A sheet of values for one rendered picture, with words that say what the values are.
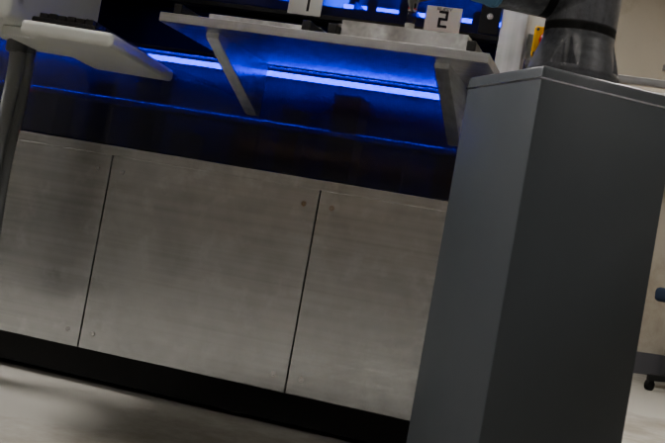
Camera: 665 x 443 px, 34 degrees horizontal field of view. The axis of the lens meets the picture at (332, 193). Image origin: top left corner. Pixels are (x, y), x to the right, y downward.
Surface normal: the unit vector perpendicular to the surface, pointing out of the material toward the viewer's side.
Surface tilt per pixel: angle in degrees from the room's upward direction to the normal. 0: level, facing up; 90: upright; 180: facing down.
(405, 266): 90
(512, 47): 90
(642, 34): 90
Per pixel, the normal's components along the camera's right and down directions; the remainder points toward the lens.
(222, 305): -0.26, -0.07
